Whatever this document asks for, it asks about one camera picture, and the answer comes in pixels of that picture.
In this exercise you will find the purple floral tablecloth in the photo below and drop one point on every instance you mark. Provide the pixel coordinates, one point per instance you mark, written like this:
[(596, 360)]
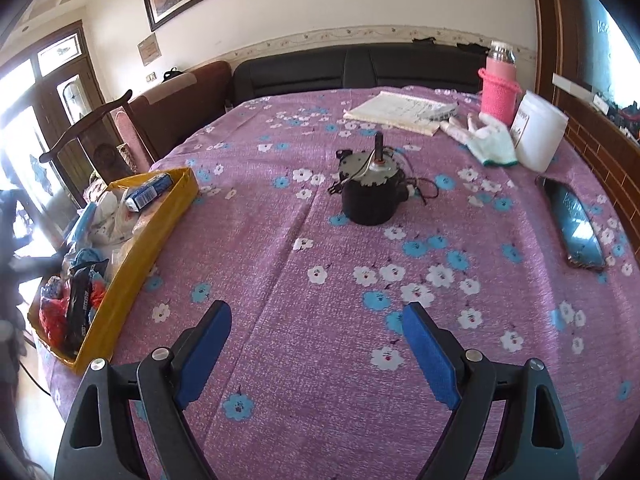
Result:
[(350, 270)]

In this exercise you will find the printed white plastic bag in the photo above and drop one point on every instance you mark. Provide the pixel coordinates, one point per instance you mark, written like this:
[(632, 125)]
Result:
[(117, 220)]

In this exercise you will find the dark smartphone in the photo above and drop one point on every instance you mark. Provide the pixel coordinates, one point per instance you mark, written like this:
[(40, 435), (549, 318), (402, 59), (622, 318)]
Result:
[(575, 225)]

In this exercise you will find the red plastic bag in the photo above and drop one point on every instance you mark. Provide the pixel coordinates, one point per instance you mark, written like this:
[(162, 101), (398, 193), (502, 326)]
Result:
[(52, 310)]

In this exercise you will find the dark wooden chair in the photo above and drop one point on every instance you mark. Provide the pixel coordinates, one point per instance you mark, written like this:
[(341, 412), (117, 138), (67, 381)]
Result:
[(85, 130)]

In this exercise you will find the pink knit-covered bottle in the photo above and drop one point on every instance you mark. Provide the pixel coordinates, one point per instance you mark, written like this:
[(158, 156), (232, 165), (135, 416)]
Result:
[(500, 95)]

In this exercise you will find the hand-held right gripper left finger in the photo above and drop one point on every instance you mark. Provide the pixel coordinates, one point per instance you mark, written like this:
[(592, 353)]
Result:
[(202, 355)]

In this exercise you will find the black electric motor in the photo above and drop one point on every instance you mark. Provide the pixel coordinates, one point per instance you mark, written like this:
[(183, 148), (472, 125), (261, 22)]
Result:
[(370, 195)]

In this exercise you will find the small black bag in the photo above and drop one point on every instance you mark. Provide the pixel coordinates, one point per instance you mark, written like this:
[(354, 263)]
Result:
[(171, 75)]

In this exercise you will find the blue white plastic wrapper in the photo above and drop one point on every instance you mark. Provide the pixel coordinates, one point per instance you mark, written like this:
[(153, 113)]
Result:
[(82, 257)]

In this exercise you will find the white knit glove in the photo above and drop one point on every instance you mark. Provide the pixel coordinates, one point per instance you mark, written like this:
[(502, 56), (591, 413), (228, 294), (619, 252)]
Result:
[(457, 130)]

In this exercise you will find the yellow cardboard box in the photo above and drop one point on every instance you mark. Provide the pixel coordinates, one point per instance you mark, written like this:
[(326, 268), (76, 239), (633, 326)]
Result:
[(135, 260)]

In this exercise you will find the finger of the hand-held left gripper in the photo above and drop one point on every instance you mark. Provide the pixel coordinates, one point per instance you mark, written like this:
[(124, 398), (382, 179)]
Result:
[(42, 266)]

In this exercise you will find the small wall certificate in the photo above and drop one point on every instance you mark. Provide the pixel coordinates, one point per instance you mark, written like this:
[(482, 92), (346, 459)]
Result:
[(149, 50)]

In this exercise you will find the small blue tissue packet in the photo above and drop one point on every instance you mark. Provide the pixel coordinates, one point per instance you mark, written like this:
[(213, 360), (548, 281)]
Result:
[(150, 192)]

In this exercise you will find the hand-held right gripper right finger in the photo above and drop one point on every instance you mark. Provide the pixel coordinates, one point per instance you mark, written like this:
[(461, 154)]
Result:
[(432, 355)]

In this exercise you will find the wooden door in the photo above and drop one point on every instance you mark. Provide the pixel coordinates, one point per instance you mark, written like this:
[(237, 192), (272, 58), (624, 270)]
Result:
[(55, 100)]

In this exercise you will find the white glove green cuff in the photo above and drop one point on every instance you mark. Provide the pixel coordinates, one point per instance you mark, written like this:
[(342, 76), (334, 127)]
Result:
[(495, 145)]

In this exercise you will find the brown armchair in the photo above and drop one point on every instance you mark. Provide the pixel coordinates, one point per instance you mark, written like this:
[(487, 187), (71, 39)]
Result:
[(185, 105)]

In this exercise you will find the black sofa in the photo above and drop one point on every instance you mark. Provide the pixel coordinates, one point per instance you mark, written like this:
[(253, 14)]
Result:
[(350, 70)]

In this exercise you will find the white plastic jar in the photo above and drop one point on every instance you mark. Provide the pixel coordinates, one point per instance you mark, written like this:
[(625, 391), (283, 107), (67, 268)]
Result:
[(540, 130)]

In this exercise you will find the wall socket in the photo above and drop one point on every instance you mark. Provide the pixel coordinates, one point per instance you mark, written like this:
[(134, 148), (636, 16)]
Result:
[(151, 77)]

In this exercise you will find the paper notebook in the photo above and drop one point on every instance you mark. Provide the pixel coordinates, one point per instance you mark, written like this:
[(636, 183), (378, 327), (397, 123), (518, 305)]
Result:
[(400, 110)]

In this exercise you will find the black foil bag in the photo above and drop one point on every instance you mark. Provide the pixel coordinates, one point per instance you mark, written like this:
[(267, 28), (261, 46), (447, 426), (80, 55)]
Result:
[(82, 305)]

